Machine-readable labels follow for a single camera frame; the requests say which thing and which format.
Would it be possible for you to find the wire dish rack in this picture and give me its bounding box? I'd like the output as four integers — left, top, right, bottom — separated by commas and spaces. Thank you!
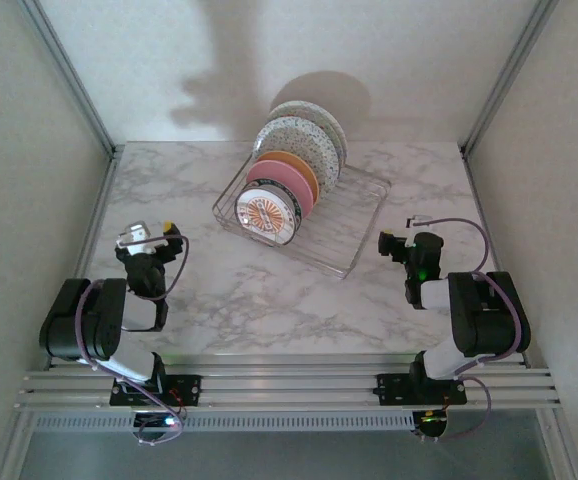
212, 149, 393, 280

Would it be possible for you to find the white plate orange sunburst print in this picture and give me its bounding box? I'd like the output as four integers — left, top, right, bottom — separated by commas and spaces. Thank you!
235, 188, 296, 246

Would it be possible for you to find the pink plate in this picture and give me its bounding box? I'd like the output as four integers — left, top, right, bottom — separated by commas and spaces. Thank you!
246, 159, 320, 221

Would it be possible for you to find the blue speckled plate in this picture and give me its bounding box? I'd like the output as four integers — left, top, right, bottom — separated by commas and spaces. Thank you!
252, 116, 343, 194

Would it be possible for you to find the pastel multicolour patterned plate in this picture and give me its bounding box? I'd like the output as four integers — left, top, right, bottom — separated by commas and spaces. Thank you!
268, 99, 349, 174

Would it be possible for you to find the base circuit board with LED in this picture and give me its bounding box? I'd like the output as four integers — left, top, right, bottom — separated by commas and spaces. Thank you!
133, 412, 184, 444
415, 408, 451, 441

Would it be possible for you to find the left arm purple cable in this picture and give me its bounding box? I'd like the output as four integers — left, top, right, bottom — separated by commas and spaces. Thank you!
74, 233, 191, 447

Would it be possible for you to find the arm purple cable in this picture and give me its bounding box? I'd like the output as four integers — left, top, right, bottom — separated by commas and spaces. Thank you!
415, 216, 527, 444
74, 233, 191, 447

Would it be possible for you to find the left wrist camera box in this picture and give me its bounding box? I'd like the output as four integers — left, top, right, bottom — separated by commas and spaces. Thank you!
117, 219, 165, 251

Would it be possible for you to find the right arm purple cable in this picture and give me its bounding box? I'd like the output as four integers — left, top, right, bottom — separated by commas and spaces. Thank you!
415, 216, 527, 444

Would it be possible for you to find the aluminium table side rail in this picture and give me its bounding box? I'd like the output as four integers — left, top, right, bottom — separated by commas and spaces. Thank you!
461, 149, 501, 274
74, 149, 121, 281

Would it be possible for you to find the thin red wire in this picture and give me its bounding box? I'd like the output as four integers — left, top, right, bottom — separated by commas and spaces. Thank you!
167, 388, 189, 417

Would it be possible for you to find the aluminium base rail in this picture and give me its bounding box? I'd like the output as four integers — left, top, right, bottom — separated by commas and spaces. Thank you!
16, 352, 563, 412

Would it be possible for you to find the aluminium frame post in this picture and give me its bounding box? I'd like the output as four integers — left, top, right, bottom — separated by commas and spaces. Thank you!
461, 0, 560, 156
18, 0, 125, 156

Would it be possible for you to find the white slotted cable duct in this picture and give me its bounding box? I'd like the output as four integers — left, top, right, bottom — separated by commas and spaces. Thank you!
33, 410, 415, 432

